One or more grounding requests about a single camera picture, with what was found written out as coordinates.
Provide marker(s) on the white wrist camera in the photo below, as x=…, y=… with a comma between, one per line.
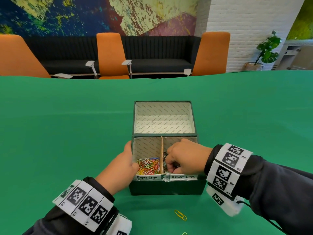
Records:
x=225, y=203
x=119, y=226

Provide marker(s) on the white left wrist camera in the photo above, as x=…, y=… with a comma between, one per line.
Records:
x=119, y=226

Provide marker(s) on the right wrist marker band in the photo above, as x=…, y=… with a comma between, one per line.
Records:
x=227, y=168

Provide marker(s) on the pile of coloured paper clips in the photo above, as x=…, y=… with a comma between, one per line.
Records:
x=180, y=215

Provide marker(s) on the heap of sorted binder clips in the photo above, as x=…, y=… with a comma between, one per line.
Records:
x=165, y=161

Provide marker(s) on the green table cloth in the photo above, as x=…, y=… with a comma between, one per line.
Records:
x=61, y=124

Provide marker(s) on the dark green divided box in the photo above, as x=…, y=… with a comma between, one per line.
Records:
x=168, y=188

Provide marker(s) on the left wrist marker band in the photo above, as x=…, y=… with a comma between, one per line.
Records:
x=85, y=205

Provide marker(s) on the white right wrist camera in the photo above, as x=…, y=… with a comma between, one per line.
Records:
x=225, y=203

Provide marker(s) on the person's right forearm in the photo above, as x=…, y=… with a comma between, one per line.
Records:
x=276, y=188

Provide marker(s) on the person's left forearm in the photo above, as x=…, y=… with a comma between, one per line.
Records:
x=53, y=222

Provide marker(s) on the black bench sofa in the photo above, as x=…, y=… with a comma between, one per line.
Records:
x=161, y=53

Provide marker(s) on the white shelf unit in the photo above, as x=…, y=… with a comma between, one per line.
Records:
x=296, y=56

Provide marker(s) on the wrist marker band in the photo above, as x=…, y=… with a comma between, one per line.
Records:
x=227, y=168
x=85, y=205

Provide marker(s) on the person's left hand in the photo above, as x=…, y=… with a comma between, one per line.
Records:
x=119, y=171

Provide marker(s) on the potted green plant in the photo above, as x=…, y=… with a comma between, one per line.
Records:
x=267, y=50

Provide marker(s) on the colourful wall mural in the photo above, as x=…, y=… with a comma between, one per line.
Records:
x=85, y=14

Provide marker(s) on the person's right hand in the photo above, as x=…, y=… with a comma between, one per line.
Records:
x=189, y=156

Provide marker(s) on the green yellow wall painting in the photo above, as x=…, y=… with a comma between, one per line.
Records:
x=302, y=21

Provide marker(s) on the orange chair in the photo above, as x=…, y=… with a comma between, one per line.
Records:
x=111, y=53
x=17, y=58
x=212, y=53

